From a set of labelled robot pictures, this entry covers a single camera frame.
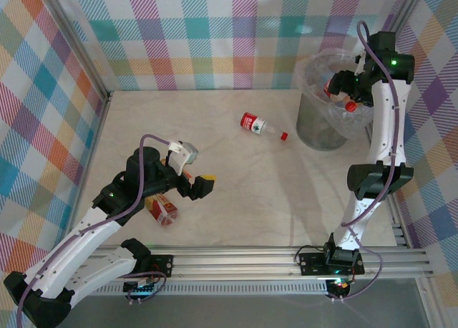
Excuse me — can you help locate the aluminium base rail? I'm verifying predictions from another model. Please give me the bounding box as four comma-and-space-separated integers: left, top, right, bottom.
85, 246, 432, 282

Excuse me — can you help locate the grey slotted cable duct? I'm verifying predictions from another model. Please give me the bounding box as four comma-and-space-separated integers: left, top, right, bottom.
85, 281, 332, 296

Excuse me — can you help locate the grey translucent waste bin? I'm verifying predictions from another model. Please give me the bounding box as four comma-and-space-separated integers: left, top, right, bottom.
295, 54, 375, 150

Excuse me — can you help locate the left circuit board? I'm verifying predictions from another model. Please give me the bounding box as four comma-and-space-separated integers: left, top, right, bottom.
123, 279, 160, 297

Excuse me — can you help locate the aluminium frame post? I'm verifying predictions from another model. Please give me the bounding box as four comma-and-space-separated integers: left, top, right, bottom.
381, 0, 429, 35
34, 0, 115, 103

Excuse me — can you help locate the circuit board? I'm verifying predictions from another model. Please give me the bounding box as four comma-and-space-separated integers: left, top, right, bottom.
326, 276, 355, 294
123, 279, 160, 297

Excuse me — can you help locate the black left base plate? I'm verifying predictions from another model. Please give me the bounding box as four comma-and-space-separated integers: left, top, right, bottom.
148, 254, 175, 278

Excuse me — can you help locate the red gold tea bottle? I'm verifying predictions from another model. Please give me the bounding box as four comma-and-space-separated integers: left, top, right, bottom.
145, 193, 180, 228

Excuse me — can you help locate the large red label water bottle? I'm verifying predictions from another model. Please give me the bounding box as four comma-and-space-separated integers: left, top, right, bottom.
238, 111, 290, 142

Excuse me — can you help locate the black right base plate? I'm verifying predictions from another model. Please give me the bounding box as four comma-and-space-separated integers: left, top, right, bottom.
298, 251, 366, 277

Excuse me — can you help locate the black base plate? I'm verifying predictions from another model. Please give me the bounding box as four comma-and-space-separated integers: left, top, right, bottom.
298, 251, 366, 277
148, 254, 175, 278

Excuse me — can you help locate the right circuit board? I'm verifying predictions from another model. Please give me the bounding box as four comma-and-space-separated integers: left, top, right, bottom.
326, 276, 355, 294

